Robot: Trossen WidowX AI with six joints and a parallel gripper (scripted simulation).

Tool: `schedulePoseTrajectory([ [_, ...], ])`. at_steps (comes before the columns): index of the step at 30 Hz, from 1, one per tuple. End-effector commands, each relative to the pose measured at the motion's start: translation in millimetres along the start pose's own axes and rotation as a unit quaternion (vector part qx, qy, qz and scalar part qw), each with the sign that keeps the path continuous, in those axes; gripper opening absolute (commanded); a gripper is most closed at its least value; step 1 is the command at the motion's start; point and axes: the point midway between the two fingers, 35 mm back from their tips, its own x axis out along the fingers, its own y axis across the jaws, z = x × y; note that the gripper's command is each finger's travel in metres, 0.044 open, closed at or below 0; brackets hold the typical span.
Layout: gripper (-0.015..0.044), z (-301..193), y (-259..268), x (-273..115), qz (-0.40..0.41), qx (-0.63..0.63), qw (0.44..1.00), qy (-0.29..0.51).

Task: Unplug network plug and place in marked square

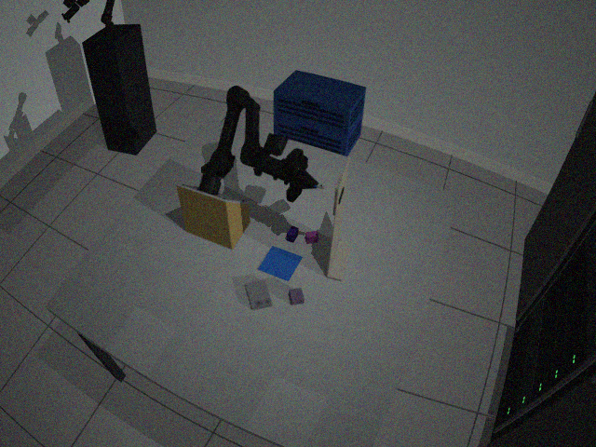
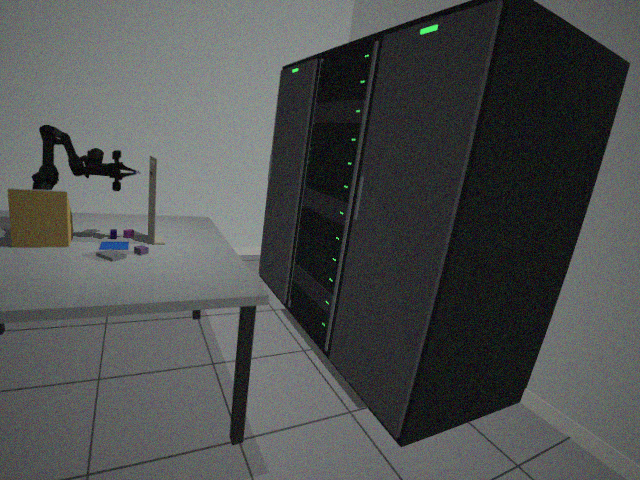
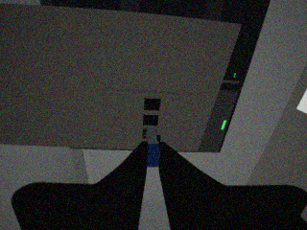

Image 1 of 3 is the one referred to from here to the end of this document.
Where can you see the blue square marking on table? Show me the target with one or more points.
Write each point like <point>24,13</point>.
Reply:
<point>280,263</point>

